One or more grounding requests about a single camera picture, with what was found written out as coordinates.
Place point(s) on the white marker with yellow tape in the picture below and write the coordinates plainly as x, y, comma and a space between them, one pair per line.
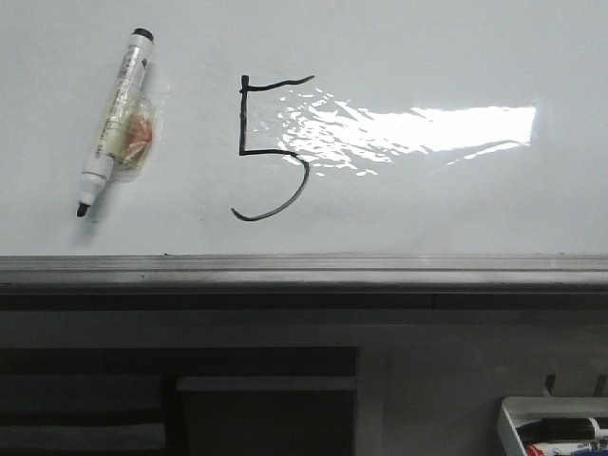
111, 136

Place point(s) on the white whiteboard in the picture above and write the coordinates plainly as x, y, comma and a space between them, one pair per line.
355, 145

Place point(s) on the white marker tray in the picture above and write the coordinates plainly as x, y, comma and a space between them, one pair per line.
517, 411

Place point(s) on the black capped marker in tray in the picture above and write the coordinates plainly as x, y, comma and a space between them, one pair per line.
563, 429

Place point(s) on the red and blue marker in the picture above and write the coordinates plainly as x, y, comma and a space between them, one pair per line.
598, 447

